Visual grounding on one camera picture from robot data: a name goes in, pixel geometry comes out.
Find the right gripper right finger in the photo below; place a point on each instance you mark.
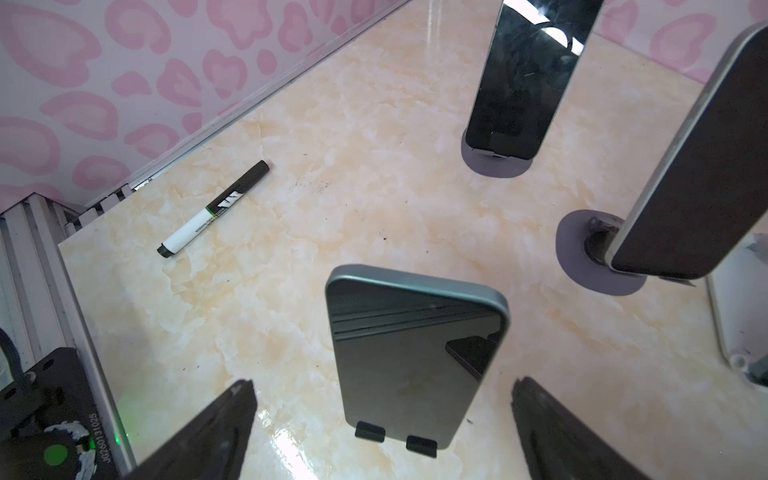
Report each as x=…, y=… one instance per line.
x=558, y=445

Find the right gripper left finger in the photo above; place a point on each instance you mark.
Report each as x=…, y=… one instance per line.
x=212, y=445

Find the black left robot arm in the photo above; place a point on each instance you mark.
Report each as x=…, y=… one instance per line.
x=50, y=427

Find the black round stand front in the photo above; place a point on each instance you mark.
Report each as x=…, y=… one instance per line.
x=378, y=434

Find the front left black phone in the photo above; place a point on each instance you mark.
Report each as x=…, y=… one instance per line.
x=411, y=350

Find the black phone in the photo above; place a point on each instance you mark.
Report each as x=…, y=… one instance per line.
x=411, y=350
x=738, y=295
x=710, y=187
x=533, y=54

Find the grey round stand middle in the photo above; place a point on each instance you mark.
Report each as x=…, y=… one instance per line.
x=582, y=238

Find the grey round stand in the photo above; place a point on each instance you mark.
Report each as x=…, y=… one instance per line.
x=582, y=238
x=489, y=165

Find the back right black phone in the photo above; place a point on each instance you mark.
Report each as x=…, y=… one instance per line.
x=738, y=295

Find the grey round stand back left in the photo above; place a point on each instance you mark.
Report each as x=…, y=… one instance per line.
x=489, y=165

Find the back middle black phone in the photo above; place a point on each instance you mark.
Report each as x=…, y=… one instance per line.
x=710, y=187

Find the back left black phone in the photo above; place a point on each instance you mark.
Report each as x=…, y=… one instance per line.
x=533, y=54

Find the black white marker pen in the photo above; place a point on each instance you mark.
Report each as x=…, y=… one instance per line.
x=215, y=209

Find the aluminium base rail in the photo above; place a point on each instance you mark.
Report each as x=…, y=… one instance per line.
x=40, y=311

